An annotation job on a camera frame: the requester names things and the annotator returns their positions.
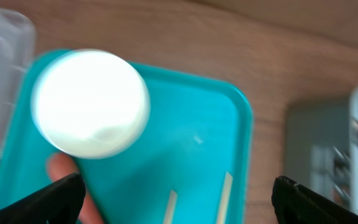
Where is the white bowl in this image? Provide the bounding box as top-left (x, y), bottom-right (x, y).
top-left (30, 49), bottom-right (150, 159)

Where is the orange carrot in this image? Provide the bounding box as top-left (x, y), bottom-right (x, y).
top-left (47, 153), bottom-right (104, 224)

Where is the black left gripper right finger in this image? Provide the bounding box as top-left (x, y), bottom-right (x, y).
top-left (272, 175), bottom-right (358, 224)

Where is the teal plastic tray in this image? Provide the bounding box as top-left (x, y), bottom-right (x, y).
top-left (0, 50), bottom-right (253, 223)

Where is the left wooden chopstick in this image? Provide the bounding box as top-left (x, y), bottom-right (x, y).
top-left (162, 190), bottom-right (178, 224)

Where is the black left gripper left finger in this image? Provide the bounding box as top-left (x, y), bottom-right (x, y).
top-left (0, 182), bottom-right (77, 224)

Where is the right wooden chopstick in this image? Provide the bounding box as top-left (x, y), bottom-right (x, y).
top-left (216, 172), bottom-right (233, 224)

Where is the wooden chopstick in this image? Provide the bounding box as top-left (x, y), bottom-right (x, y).
top-left (162, 190), bottom-right (178, 224)
top-left (216, 172), bottom-right (233, 224)

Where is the grey dishwasher rack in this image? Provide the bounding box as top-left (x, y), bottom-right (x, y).
top-left (283, 87), bottom-right (358, 215)

